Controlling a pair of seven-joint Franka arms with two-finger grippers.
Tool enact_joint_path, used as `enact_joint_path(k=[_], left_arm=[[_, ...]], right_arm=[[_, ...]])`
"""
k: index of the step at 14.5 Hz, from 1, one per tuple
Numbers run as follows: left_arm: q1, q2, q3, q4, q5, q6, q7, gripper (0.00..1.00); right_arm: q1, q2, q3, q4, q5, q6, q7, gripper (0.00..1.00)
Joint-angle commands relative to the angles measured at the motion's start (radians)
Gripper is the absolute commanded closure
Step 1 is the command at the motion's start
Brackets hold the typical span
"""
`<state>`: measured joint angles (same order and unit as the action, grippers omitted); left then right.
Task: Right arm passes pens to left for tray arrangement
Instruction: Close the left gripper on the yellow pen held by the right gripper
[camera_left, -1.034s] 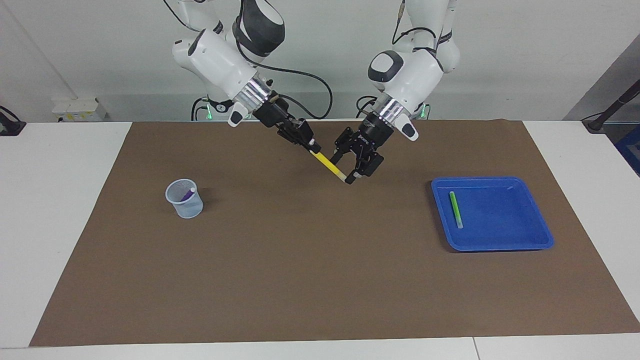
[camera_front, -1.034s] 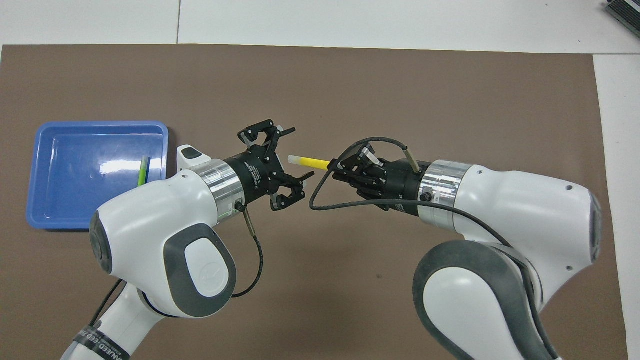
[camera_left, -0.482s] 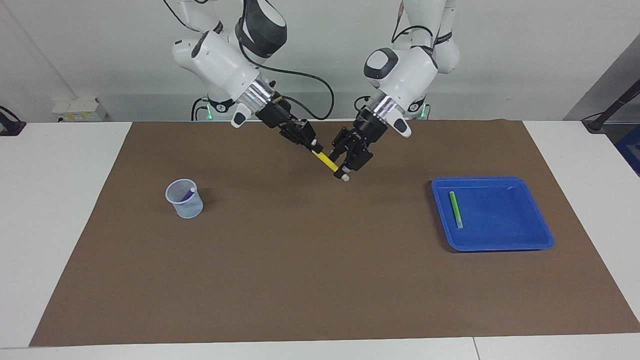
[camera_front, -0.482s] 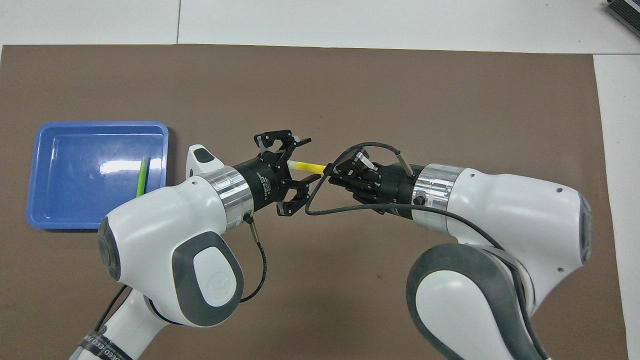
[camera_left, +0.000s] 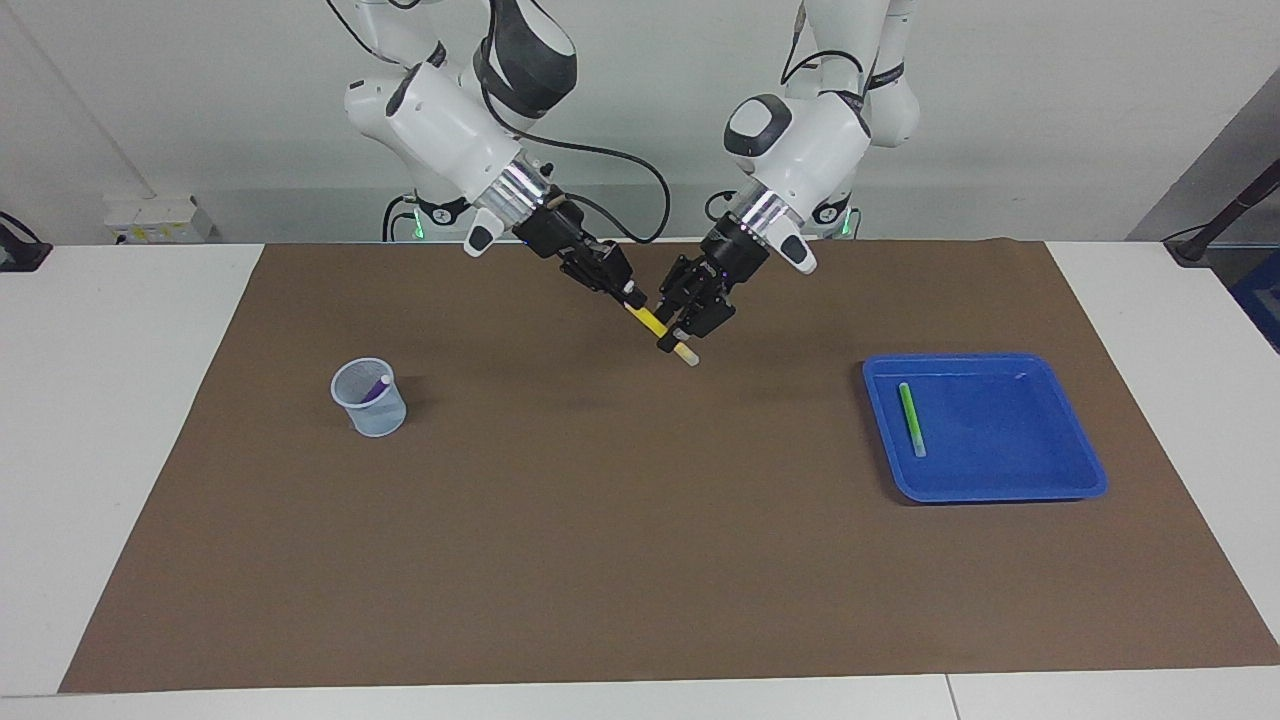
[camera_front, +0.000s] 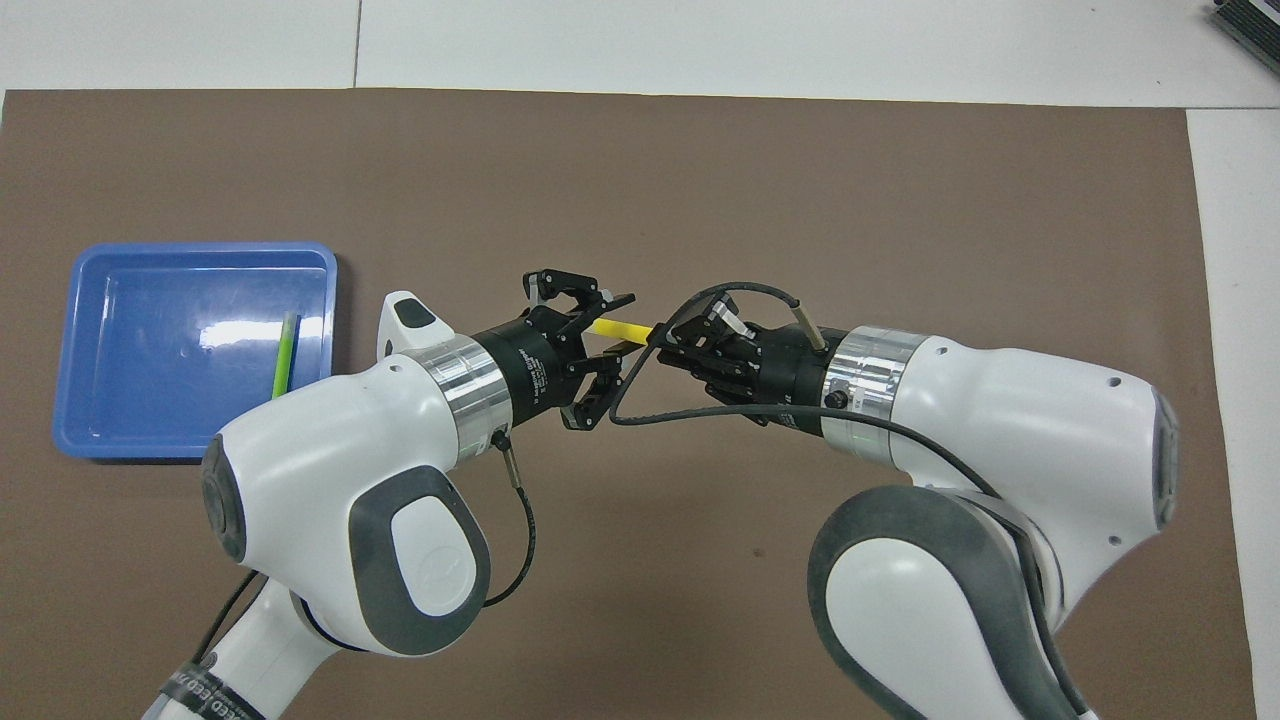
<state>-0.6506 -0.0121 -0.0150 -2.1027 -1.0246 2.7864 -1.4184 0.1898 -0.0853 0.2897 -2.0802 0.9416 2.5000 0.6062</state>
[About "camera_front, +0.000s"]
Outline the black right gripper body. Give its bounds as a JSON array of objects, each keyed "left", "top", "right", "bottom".
[{"left": 740, "top": 325, "right": 846, "bottom": 431}]

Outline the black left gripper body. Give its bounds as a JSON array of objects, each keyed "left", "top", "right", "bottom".
[{"left": 472, "top": 305, "right": 601, "bottom": 426}]

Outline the green pen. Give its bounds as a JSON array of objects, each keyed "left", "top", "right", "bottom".
[{"left": 272, "top": 312, "right": 301, "bottom": 399}]

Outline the blue plastic tray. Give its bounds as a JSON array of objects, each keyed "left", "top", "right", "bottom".
[{"left": 52, "top": 241, "right": 339, "bottom": 461}]

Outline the brown table mat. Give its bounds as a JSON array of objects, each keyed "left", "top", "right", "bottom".
[{"left": 0, "top": 88, "right": 1259, "bottom": 720}]

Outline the grey vented device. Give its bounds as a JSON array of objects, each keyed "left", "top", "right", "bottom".
[{"left": 1205, "top": 0, "right": 1280, "bottom": 76}]

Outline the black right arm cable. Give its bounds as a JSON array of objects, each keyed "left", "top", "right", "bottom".
[{"left": 608, "top": 282, "right": 1091, "bottom": 720}]

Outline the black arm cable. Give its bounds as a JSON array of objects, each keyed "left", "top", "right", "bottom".
[
  {"left": 608, "top": 282, "right": 1091, "bottom": 720},
  {"left": 190, "top": 428, "right": 538, "bottom": 661}
]

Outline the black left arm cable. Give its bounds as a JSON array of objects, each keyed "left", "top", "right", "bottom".
[{"left": 190, "top": 428, "right": 538, "bottom": 661}]

